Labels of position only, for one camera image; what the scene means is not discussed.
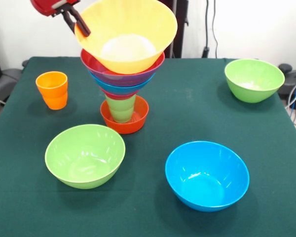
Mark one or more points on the dark green tablecloth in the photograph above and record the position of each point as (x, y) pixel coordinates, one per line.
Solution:
(143, 217)

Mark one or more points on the black office chair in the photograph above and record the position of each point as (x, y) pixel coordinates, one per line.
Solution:
(292, 84)
(7, 79)

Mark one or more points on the red plastic bowl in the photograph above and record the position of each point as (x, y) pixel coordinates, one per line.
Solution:
(138, 123)

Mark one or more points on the purple plastic bowl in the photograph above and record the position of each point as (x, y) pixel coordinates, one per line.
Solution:
(91, 64)

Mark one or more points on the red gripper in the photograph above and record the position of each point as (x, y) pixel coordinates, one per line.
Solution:
(47, 6)

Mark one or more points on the green plastic bowl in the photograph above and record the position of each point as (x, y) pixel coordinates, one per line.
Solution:
(254, 79)
(85, 158)

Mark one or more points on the green plastic cup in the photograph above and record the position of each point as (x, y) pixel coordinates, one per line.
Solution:
(121, 111)

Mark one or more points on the pink plastic bowl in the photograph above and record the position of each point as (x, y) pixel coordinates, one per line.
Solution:
(119, 96)

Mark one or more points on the orange plastic cup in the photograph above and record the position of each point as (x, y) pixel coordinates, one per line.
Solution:
(51, 93)

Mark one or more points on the large orange plastic bowl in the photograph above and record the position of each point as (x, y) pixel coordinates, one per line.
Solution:
(128, 24)

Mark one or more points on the blue plastic bowl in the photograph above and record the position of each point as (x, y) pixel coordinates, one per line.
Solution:
(118, 89)
(207, 177)

